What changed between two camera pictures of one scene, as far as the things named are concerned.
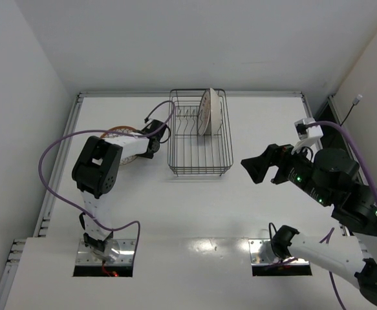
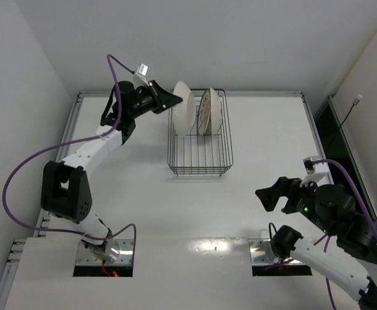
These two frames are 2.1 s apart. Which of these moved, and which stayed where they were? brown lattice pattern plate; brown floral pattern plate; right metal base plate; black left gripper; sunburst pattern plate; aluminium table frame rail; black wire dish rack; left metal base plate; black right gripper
Moved: brown lattice pattern plate; black left gripper; black right gripper
Stayed: left metal base plate; right metal base plate; sunburst pattern plate; brown floral pattern plate; aluminium table frame rail; black wire dish rack
